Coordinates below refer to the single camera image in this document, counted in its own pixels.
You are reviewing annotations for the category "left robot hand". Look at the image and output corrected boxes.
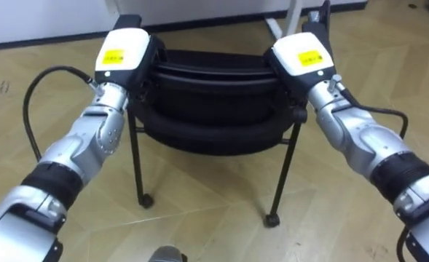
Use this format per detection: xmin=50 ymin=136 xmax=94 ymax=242
xmin=94 ymin=14 xmax=166 ymax=100

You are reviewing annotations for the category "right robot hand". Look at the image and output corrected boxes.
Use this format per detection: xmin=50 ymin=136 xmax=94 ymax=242
xmin=264 ymin=0 xmax=337 ymax=100

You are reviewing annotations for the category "black chair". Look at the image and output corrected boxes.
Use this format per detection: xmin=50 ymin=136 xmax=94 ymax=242
xmin=126 ymin=49 xmax=309 ymax=229

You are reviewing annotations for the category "white desk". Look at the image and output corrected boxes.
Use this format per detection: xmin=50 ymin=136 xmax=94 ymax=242
xmin=264 ymin=0 xmax=304 ymax=41

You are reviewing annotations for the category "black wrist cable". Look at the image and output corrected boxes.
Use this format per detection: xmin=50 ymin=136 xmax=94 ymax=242
xmin=339 ymin=86 xmax=409 ymax=140
xmin=22 ymin=65 xmax=101 ymax=163

